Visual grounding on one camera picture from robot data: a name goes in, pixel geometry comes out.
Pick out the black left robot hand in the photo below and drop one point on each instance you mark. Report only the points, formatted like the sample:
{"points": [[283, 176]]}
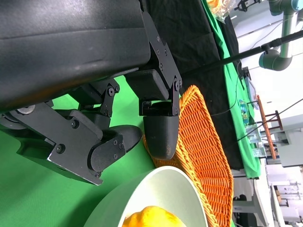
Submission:
{"points": [[71, 47]]}

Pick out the pale green bowl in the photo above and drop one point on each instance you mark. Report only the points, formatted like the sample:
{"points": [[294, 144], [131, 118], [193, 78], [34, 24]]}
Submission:
{"points": [[165, 186]]}

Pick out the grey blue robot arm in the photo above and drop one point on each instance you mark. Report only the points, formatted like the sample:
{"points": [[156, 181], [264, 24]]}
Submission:
{"points": [[284, 47]]}

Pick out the orange wicker basket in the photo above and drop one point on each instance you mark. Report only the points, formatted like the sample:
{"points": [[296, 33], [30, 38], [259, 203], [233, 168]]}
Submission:
{"points": [[203, 142]]}

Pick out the black backdrop cloth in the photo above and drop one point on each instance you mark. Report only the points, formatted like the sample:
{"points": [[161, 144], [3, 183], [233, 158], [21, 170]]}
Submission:
{"points": [[189, 35]]}

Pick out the green tablecloth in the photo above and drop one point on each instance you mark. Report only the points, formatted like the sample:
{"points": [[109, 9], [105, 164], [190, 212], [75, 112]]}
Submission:
{"points": [[35, 189]]}

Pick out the clear plastic food bag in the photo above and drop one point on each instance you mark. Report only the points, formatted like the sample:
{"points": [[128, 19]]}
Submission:
{"points": [[220, 9]]}

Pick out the green background cloth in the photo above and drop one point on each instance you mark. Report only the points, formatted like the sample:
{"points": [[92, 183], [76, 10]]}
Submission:
{"points": [[236, 94]]}

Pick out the black stand pole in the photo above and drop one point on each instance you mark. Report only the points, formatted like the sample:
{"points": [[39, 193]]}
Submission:
{"points": [[248, 52]]}

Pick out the wooden stool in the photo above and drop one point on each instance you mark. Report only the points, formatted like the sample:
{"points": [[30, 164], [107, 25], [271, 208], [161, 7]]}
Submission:
{"points": [[266, 127]]}

